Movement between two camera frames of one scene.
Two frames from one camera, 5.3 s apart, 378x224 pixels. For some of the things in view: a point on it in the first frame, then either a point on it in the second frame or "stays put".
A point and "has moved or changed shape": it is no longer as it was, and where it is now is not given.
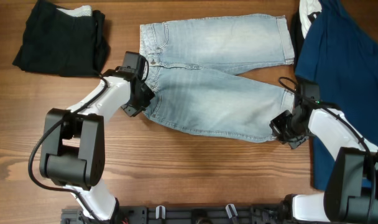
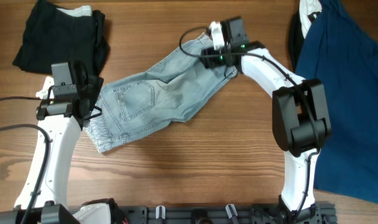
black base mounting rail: x=255 y=214 stays put
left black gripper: x=148 y=94 -> x=92 y=84
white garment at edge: x=306 y=7 stays put
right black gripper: x=275 y=124 -> x=209 y=58
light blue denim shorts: x=189 y=63 has moved or changed shape
